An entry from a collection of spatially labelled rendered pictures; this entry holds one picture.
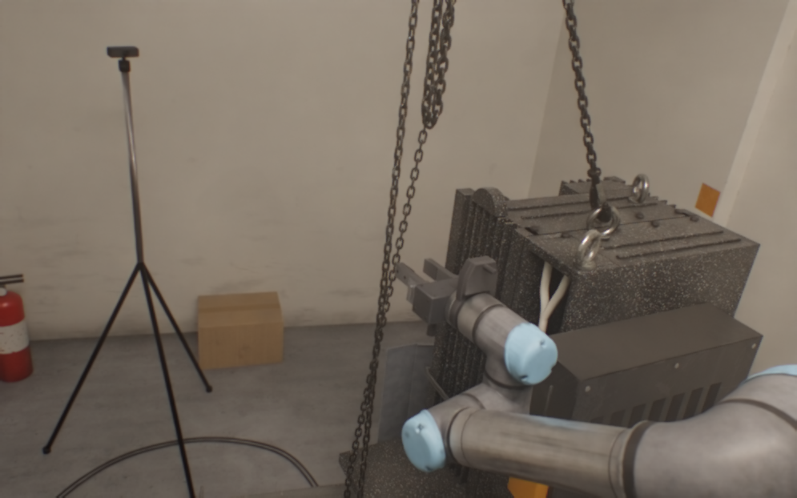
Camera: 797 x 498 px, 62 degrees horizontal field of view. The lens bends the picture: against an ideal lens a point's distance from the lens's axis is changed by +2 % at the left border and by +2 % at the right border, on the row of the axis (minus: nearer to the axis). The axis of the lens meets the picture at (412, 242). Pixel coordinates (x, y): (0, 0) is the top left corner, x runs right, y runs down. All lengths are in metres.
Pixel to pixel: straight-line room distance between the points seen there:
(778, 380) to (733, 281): 0.78
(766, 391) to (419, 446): 0.42
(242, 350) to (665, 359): 2.62
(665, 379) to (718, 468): 0.63
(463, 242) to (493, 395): 0.62
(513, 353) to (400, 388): 1.09
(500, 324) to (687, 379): 0.50
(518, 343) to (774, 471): 0.37
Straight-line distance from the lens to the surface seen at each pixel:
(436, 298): 1.01
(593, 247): 1.23
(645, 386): 1.27
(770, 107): 2.57
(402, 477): 1.73
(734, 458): 0.68
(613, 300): 1.30
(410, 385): 2.00
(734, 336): 1.42
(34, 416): 3.50
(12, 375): 3.71
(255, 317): 3.52
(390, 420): 2.05
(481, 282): 1.00
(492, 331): 0.96
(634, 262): 1.30
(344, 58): 3.38
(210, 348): 3.53
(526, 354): 0.92
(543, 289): 1.32
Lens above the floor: 2.11
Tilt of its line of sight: 25 degrees down
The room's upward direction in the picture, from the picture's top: 7 degrees clockwise
